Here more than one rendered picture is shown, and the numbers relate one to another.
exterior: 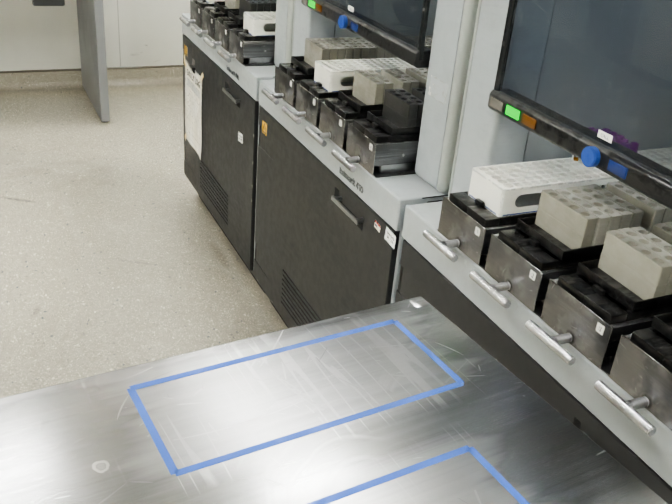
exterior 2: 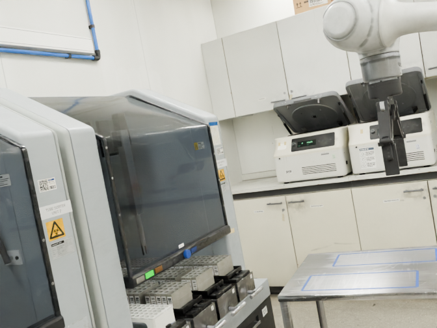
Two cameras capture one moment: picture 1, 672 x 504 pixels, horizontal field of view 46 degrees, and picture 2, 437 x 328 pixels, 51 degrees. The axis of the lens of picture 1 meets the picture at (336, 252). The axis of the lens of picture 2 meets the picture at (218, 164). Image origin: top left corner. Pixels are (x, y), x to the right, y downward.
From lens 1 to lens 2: 2.07 m
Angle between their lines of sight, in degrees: 118
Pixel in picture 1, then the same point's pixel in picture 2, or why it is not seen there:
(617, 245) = (199, 277)
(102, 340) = not seen: outside the picture
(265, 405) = (376, 278)
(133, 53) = not seen: outside the picture
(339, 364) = (339, 283)
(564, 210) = (181, 289)
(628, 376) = (242, 292)
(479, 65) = (106, 280)
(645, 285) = (211, 278)
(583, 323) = (229, 297)
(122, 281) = not seen: outside the picture
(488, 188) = (166, 315)
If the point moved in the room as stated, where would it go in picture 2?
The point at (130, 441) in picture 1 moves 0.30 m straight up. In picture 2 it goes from (426, 276) to (410, 179)
